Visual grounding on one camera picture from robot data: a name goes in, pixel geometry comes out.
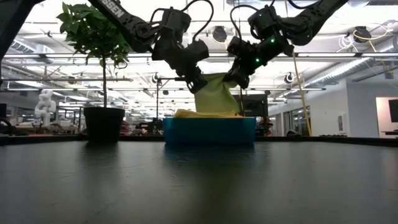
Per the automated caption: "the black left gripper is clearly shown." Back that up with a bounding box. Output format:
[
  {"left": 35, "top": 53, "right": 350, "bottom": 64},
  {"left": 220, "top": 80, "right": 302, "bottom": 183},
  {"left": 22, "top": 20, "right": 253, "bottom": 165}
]
[{"left": 151, "top": 34, "right": 210, "bottom": 94}]

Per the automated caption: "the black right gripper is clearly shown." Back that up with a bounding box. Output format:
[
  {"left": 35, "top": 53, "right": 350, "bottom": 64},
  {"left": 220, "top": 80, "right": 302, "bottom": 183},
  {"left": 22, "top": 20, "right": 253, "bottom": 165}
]
[{"left": 223, "top": 34, "right": 295, "bottom": 90}]

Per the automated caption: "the lime green microfiber towel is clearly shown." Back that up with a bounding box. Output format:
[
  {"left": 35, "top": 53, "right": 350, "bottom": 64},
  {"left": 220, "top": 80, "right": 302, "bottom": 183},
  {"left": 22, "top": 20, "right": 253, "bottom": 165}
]
[{"left": 194, "top": 72, "right": 242, "bottom": 114}]

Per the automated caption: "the pale yellow microfiber towel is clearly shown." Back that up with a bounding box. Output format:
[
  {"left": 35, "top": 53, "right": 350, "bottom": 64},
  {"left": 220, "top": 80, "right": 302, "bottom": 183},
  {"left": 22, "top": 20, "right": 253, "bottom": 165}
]
[{"left": 173, "top": 108, "right": 245, "bottom": 119}]

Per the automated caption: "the teal plastic bin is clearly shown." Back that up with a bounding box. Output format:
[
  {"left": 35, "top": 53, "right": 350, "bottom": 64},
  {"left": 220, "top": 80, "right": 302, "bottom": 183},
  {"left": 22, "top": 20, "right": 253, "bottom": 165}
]
[{"left": 163, "top": 117, "right": 257, "bottom": 146}]

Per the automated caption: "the black plant pot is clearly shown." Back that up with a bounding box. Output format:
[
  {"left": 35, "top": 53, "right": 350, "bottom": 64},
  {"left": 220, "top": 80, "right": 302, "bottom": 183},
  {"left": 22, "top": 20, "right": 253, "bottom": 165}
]
[{"left": 83, "top": 107, "right": 126, "bottom": 144}]

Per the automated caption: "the green leafy plant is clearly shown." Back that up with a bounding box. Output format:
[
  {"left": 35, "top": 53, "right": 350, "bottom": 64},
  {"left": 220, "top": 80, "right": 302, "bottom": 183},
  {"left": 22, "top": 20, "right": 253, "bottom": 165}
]
[{"left": 55, "top": 1, "right": 132, "bottom": 108}]

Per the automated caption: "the black robot station frame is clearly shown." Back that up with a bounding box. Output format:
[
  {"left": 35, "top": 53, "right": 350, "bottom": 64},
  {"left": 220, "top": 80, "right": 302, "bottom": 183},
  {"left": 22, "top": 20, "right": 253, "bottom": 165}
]
[{"left": 154, "top": 76, "right": 190, "bottom": 121}]

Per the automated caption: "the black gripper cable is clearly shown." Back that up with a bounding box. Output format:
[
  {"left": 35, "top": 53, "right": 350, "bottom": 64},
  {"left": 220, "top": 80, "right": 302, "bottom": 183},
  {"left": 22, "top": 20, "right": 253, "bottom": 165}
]
[
  {"left": 180, "top": 0, "right": 215, "bottom": 43},
  {"left": 229, "top": 4, "right": 261, "bottom": 40}
]

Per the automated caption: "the yellow cable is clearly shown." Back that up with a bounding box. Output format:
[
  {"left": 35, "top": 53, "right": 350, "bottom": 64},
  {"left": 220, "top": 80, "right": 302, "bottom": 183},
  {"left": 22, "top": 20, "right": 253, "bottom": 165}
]
[{"left": 291, "top": 51, "right": 312, "bottom": 136}]

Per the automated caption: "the black wall monitor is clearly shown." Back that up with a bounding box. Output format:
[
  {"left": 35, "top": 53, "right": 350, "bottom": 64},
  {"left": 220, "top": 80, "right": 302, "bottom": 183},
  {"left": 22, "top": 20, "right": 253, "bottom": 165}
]
[{"left": 387, "top": 99, "right": 398, "bottom": 124}]

